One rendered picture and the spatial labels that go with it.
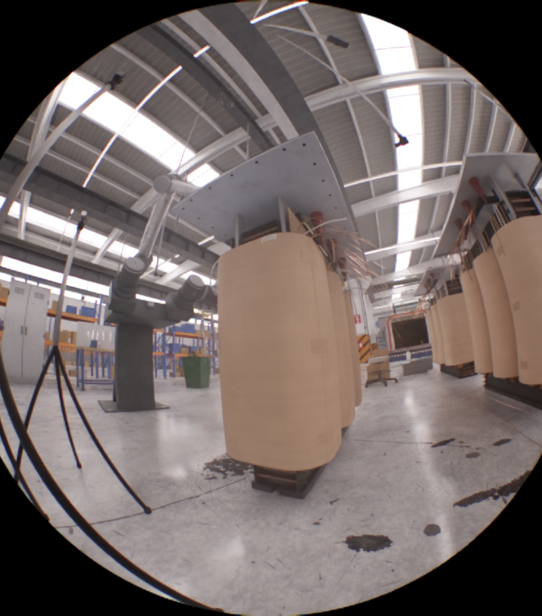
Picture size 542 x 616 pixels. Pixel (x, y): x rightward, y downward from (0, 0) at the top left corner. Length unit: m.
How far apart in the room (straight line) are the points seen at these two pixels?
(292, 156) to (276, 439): 1.05
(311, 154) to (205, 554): 1.43
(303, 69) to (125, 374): 10.26
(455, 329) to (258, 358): 2.87
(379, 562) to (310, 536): 0.25
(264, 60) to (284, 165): 3.40
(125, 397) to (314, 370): 2.48
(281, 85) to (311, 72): 5.67
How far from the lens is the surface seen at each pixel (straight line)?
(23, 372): 5.10
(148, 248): 2.21
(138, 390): 2.92
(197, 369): 5.44
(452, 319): 3.27
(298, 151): 0.93
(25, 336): 5.09
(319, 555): 0.76
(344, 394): 1.18
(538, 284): 1.54
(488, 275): 1.91
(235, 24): 4.15
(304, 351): 0.71
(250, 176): 1.00
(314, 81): 10.09
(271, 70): 4.26
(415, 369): 4.63
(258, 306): 0.77
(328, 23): 9.97
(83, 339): 5.52
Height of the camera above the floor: 0.60
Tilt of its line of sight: 14 degrees up
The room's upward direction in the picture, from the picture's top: 4 degrees counter-clockwise
